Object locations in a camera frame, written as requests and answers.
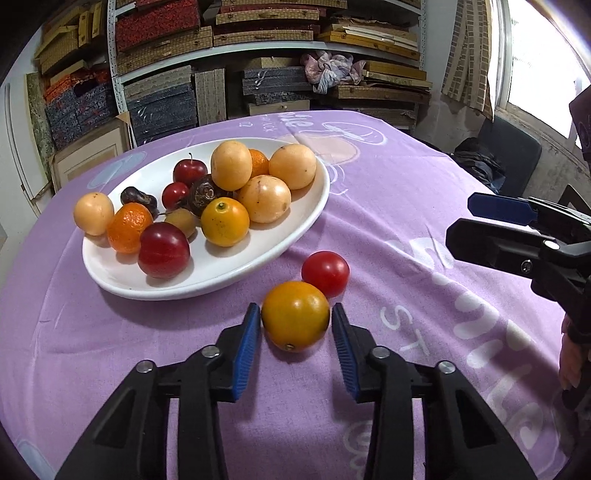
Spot person's right hand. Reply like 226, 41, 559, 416
558, 318, 591, 392

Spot dark clothing pile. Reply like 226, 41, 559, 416
450, 137, 506, 188

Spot small dark water chestnut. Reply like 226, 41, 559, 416
120, 186, 160, 217

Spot round pale yellow fruit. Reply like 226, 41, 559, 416
269, 143, 317, 190

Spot dark chair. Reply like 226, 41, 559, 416
475, 115, 543, 199

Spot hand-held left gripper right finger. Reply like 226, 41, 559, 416
331, 302, 539, 480

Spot framed picture in cardboard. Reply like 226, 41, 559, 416
48, 117, 134, 192

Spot hanging bamboo mat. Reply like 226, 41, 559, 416
441, 0, 495, 114

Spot yellow passion fruit with marks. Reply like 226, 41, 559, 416
237, 176, 293, 224

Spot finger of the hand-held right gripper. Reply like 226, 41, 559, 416
467, 193, 591, 237
445, 218, 572, 281

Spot pink cloth bundle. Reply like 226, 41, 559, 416
301, 52, 368, 95

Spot small orange mandarin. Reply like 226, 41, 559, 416
107, 202, 154, 254

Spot yellow-orange citrus with green stem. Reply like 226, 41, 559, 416
200, 198, 250, 247

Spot small yellowish fruit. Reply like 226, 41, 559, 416
164, 208, 197, 240

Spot purple printed tablecloth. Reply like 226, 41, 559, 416
0, 109, 591, 480

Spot red patterned storage box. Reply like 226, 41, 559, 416
115, 0, 201, 51

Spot pale yellow fruit with crack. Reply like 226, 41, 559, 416
211, 141, 253, 191

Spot small red plum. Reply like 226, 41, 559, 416
173, 154, 209, 185

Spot stack of blue patterned boxes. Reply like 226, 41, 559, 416
44, 69, 118, 151

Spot large dark red plum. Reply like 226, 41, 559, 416
137, 222, 191, 280

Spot stack of woven flat boxes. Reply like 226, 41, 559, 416
34, 0, 432, 130

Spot metal shelf rack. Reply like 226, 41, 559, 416
32, 0, 432, 153

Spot oval pale yellow fruit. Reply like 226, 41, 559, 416
74, 192, 115, 236

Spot white oval plate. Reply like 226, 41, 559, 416
82, 137, 331, 301

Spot orange-green citrus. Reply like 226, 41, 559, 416
261, 281, 331, 353

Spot bright window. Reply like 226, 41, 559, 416
501, 0, 591, 139

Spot large orange mandarin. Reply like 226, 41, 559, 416
248, 148, 270, 178

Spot upright woven panels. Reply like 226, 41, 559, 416
194, 68, 227, 126

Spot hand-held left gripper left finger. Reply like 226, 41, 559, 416
54, 302, 262, 480

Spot stack of dark grey boxes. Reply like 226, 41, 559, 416
124, 83, 199, 146
242, 67, 315, 109

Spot large dark water chestnut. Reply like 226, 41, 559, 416
187, 174, 234, 217

